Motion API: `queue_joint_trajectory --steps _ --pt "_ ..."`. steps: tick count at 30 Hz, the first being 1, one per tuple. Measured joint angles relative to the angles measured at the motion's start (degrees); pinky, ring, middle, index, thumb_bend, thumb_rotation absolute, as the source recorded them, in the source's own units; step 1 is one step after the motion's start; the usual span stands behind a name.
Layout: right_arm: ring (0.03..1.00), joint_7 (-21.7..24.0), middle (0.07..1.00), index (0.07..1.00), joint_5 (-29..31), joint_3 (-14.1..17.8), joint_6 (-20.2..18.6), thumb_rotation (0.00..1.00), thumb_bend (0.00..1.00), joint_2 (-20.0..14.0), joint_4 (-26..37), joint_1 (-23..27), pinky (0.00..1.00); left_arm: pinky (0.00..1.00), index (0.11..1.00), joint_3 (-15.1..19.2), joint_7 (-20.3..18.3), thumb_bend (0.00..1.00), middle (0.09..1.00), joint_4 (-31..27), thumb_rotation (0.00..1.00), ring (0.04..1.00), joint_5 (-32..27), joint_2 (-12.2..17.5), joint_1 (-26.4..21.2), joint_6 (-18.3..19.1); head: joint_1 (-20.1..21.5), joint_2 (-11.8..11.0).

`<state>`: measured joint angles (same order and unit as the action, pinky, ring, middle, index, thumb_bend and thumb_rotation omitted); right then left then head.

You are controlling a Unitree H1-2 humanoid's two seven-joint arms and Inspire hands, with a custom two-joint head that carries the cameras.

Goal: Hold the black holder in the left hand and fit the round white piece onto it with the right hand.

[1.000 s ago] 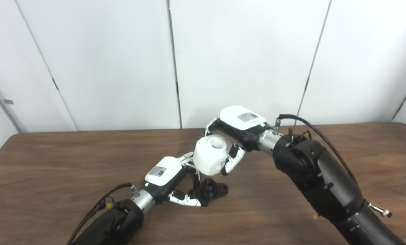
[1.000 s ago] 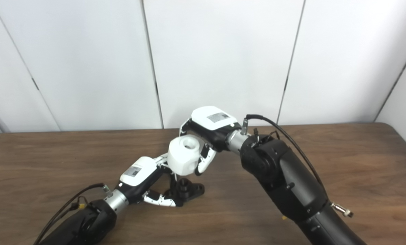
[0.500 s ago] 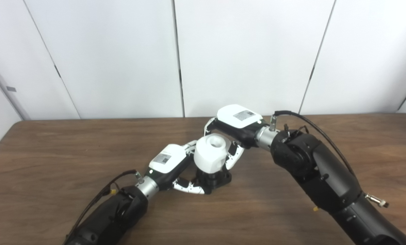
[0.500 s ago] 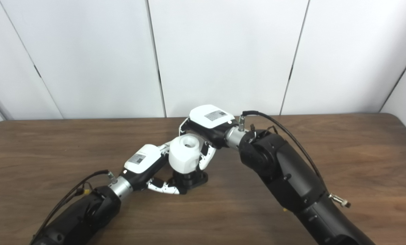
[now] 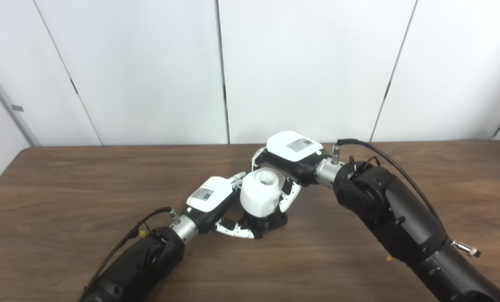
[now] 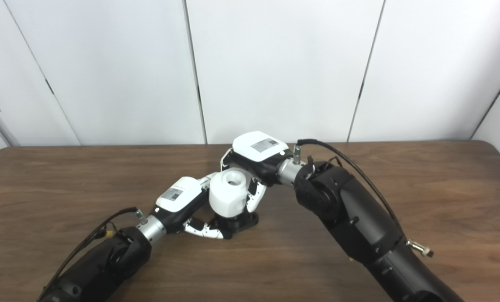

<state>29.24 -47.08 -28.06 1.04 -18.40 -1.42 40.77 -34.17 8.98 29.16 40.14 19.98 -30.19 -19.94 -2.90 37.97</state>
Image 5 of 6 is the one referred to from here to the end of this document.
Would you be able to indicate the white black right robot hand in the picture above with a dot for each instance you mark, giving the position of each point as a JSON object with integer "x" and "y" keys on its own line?
{"x": 294, "y": 153}

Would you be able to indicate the black flanged holder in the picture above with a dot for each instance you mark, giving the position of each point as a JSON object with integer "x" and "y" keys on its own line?
{"x": 275, "y": 222}

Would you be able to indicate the round white cylinder piece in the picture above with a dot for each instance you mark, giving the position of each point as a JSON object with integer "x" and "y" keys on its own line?
{"x": 258, "y": 195}

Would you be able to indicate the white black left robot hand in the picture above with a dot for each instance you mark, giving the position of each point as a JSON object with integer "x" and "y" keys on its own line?
{"x": 210, "y": 197}

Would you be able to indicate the small grey wall tag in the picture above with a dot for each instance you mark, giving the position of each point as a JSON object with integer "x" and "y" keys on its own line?
{"x": 17, "y": 108}

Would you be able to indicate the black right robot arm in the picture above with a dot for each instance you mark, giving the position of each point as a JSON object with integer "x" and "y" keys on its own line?
{"x": 400, "y": 218}

